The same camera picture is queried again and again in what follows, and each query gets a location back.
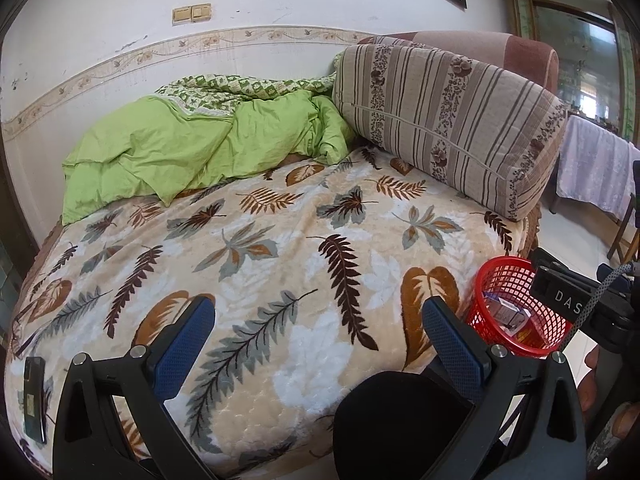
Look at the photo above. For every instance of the person's right hand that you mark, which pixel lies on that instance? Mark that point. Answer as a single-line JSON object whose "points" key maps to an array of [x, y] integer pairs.
{"points": [[595, 380]]}

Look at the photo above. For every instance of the table with white cloth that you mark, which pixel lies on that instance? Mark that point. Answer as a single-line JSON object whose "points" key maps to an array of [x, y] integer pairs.
{"points": [[595, 165]]}

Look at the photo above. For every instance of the leaf print blanket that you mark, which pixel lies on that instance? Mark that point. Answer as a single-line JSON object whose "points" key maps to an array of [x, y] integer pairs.
{"points": [[300, 285]]}

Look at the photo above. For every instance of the yellowed wall switch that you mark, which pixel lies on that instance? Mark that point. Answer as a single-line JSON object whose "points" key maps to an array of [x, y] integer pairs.
{"points": [[201, 11], [182, 14]]}

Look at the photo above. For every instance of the striped floral cushion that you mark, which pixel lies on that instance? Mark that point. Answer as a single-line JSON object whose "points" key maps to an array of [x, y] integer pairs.
{"points": [[450, 125]]}

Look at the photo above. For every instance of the brown pink sofa back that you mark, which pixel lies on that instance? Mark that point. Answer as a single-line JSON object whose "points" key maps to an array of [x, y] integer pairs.
{"points": [[500, 50]]}

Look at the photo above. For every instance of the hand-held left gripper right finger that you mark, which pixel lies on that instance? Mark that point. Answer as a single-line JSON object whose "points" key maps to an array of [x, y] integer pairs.
{"points": [[452, 350]]}

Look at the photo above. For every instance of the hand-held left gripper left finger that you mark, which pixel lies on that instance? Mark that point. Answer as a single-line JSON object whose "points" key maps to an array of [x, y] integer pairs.
{"points": [[182, 350]]}

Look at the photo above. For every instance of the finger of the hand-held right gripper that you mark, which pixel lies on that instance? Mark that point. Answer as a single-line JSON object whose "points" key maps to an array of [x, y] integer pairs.
{"points": [[545, 259]]}

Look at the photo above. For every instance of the red mesh basket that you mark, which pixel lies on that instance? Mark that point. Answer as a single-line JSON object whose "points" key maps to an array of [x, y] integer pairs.
{"points": [[492, 272]]}

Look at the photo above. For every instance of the black phone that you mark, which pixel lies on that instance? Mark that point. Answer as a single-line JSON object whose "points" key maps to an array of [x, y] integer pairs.
{"points": [[34, 400]]}

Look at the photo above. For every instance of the green quilt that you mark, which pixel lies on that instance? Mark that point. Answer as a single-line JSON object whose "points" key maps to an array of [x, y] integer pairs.
{"points": [[175, 155]]}

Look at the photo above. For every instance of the wooden glass cabinet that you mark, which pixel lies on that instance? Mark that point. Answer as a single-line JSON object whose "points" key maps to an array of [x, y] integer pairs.
{"points": [[570, 45]]}

